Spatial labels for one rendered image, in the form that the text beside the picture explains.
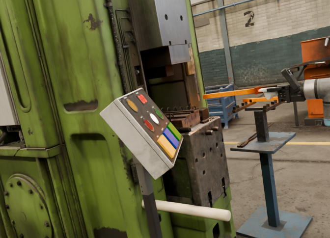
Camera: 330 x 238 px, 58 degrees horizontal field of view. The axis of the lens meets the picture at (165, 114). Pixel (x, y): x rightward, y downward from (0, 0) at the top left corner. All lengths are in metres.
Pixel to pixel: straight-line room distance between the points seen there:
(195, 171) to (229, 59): 8.06
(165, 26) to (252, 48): 7.80
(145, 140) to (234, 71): 8.63
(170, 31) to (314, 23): 7.52
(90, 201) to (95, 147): 0.33
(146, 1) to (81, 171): 0.96
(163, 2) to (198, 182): 0.93
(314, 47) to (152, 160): 4.10
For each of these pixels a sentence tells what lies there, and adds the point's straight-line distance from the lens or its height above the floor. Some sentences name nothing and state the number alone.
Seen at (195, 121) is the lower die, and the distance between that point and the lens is 1.67.
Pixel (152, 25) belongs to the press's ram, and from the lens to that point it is 1.51.
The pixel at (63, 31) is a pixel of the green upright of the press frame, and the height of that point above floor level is 1.53.
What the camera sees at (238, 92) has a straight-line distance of 1.59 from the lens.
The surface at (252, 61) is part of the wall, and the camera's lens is 9.28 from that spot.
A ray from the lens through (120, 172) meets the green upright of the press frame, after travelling 1.47.
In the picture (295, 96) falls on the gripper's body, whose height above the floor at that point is 1.03.
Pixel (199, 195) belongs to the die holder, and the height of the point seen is 0.58.
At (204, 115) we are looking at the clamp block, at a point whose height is 0.94.
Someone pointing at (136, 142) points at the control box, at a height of 1.05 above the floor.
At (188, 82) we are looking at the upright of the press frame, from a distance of 1.92.
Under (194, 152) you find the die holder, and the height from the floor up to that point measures 0.81.
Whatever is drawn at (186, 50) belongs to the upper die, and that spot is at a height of 1.33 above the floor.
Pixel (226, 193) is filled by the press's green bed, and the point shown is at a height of 0.44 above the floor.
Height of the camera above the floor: 1.28
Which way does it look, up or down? 9 degrees down
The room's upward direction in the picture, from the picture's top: 10 degrees counter-clockwise
